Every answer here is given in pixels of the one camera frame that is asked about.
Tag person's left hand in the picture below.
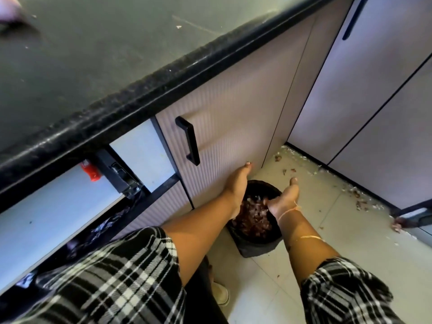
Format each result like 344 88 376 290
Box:
223 162 252 220

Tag person's right hand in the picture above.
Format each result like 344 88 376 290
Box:
266 176 301 222

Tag red onion with pale patch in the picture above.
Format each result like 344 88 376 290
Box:
0 0 25 24

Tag person's black trousers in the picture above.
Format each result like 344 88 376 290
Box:
181 256 230 324

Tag gold bangle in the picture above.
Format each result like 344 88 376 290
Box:
290 233 325 244

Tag black trash bin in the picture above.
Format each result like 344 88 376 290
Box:
226 179 284 258

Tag pale shoe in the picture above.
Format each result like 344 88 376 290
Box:
211 280 231 307

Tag narrow grey cabinet panel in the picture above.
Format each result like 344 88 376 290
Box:
263 0 356 162

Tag black and red tool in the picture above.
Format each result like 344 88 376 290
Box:
80 148 144 200

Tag black white plaid sleeve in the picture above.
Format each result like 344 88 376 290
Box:
13 226 187 324

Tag orange thread bracelet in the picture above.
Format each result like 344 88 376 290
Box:
277 205 303 224

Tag black cabinet door handle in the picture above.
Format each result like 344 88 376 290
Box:
175 116 201 167
342 0 371 42

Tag dark metal frame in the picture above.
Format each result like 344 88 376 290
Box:
390 198 432 232

